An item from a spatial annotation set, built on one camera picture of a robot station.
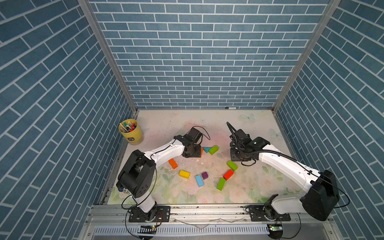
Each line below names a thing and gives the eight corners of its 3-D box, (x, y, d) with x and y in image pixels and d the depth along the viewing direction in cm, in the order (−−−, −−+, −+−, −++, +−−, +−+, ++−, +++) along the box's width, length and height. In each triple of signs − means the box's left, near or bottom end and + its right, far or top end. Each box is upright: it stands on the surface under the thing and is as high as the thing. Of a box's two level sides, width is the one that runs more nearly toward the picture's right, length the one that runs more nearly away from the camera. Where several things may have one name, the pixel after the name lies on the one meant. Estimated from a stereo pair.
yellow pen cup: (123, 145, 100) (115, 133, 90) (129, 130, 108) (122, 118, 98) (142, 145, 100) (136, 133, 90) (146, 130, 108) (141, 118, 98)
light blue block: (198, 187, 84) (198, 186, 82) (194, 177, 88) (194, 176, 86) (204, 185, 85) (204, 183, 83) (199, 175, 89) (199, 173, 87)
